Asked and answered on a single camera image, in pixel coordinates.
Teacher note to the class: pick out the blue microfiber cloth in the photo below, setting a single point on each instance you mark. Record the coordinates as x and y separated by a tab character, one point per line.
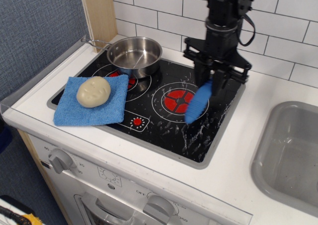
69	112

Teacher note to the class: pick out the grey oven knob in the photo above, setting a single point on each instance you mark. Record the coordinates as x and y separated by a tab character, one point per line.
60	160
159	209

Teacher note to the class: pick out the white toy oven front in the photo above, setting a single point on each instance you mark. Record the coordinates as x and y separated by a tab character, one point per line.
93	195

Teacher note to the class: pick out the wooden side post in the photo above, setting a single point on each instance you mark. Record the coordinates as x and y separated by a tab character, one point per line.
100	19

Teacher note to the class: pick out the stainless steel pot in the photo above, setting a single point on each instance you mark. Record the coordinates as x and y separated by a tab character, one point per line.
137	57

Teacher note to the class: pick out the grey sink basin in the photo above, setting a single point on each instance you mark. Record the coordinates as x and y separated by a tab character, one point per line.
285	166

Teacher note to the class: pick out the grey right oven knob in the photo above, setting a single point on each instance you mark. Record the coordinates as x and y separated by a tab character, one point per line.
159	209

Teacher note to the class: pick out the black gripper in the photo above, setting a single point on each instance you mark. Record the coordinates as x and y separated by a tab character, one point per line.
218	52

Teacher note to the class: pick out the yellow black object bottom left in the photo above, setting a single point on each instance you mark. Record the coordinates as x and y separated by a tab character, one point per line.
27	219

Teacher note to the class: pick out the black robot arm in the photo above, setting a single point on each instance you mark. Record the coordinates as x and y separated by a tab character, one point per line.
228	14

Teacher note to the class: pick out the grey left oven knob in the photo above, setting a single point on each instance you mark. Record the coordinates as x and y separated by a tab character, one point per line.
60	160

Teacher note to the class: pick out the beige toy potato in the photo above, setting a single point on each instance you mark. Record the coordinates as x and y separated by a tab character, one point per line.
93	92

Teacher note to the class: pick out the blue handled metal spoon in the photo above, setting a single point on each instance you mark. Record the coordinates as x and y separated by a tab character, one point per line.
199	102

